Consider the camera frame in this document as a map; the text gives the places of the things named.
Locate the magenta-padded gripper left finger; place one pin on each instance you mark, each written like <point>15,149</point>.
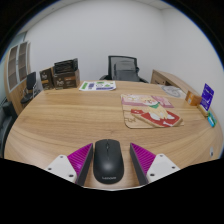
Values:
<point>61,166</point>

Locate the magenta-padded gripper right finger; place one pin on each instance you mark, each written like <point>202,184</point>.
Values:
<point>161,165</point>

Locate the black computer mouse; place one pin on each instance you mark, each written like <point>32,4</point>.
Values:
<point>108,161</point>

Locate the cartoon print mouse pad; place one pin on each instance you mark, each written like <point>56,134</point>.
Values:
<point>150,110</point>

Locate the blue small packet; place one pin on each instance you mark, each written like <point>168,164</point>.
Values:
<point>210,121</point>

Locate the black armchair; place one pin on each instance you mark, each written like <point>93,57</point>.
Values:
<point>6,126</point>

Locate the small yellow box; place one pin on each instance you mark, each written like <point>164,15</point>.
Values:
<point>203,110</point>

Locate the green small packet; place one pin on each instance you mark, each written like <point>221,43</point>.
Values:
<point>213,118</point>

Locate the orange box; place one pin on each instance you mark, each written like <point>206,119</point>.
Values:
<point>193,98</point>

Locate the purple card package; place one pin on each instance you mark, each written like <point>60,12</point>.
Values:
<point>207,96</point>

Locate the large brown cardboard box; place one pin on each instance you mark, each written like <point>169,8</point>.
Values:
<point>66,81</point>

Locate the wooden side desk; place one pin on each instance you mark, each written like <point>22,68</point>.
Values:
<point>166,77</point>

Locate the white printed paper sheet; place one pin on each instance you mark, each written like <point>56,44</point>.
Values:
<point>97,85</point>

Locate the small black chair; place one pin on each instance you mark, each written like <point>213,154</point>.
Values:
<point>31,81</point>

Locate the wooden shelf unit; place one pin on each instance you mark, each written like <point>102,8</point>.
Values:
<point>13,85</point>

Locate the grey backpack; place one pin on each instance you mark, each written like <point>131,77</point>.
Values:
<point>126,71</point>

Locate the black box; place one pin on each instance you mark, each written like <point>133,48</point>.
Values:
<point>65,65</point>

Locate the black mesh office chair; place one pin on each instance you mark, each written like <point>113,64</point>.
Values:
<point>110,65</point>

